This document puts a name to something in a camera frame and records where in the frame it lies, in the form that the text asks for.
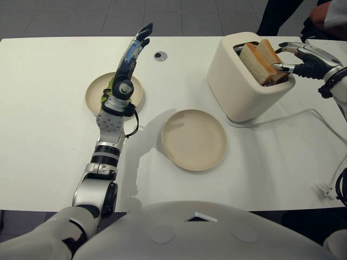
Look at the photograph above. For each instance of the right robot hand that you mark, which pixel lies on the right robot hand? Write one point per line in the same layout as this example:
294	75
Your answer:
315	61

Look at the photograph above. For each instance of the bread slice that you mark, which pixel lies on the bread slice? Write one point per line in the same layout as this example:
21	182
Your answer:
269	51
256	63

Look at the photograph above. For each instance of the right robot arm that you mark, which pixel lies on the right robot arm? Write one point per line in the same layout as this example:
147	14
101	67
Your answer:
340	86

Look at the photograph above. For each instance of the robot body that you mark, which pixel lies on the robot body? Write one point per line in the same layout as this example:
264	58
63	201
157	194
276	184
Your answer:
206	238

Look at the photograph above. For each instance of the cream toaster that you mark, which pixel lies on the cream toaster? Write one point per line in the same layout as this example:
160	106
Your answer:
233	84

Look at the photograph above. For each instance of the green lettuce leaf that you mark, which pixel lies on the green lettuce leaf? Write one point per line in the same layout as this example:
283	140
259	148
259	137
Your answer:
104	99

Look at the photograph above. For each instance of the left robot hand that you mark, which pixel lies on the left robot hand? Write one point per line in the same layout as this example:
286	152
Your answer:
127	67

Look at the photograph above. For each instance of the beige round plate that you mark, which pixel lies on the beige round plate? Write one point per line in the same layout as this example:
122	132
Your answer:
134	89
193	139

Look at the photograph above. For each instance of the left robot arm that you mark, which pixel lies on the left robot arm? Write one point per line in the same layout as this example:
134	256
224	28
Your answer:
107	140

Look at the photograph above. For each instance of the person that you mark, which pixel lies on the person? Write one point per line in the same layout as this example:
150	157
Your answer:
273	16

